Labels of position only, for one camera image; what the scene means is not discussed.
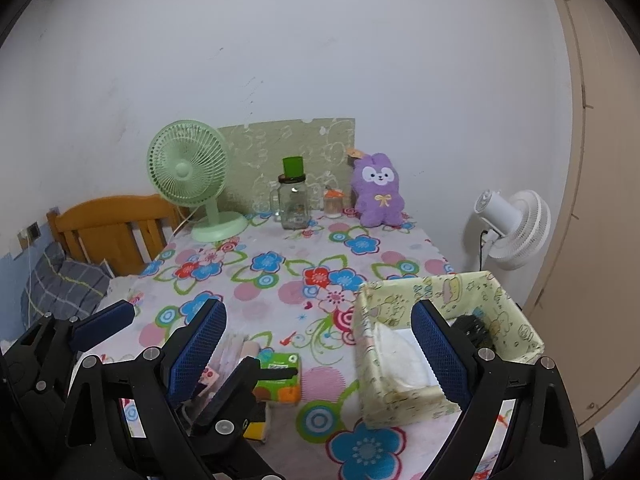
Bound beige door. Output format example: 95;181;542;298
542;0;640;432

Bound glass mug jar green lid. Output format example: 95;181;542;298
270;156;314;231

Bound cotton swab container orange lid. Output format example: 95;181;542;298
322;186;345;219

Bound white fan cable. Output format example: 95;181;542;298
171;206;197;237

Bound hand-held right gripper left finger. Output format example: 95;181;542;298
64;299;227;467

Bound clear pink printed packet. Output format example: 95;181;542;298
206;332;262;387

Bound yellow printed fabric storage box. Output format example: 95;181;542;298
353;271;545;430

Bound green desk fan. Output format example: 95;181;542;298
146;120;249;244

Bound purple bunny plush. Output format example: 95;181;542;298
348;152;406;227

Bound wooden headboard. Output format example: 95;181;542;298
46;194;194;277

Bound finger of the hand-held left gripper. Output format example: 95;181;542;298
190;357;300;439
10;300;137;402

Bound green patterned board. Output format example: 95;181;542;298
216;118;357;217

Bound green tissue packet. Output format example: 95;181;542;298
252;352;303;406

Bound floral tablecloth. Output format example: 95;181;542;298
92;210;507;480

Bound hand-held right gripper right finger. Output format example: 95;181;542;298
411;299;584;480

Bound white tissue in box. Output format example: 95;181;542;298
372;322;446;392

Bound white circulator fan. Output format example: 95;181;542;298
460;189;552;271

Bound grey plaid pillow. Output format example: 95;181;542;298
20;242;114;329

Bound black fuzzy item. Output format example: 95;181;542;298
449;310;497;349

